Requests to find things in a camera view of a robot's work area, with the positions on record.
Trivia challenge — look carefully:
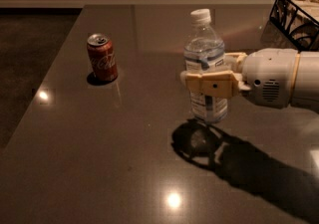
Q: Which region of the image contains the black wire basket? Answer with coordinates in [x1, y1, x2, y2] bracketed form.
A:
[269, 0, 319, 51]

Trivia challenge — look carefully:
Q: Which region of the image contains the red coca-cola can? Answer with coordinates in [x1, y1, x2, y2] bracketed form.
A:
[87, 33, 118, 82]

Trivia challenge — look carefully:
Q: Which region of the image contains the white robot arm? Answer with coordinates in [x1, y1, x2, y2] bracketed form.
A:
[180, 48, 319, 112]

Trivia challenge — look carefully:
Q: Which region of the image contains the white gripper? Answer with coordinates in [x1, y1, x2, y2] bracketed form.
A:
[180, 48, 298, 109]

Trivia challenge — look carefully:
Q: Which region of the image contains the clear plastic water bottle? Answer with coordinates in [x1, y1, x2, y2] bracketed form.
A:
[183, 9, 227, 123]

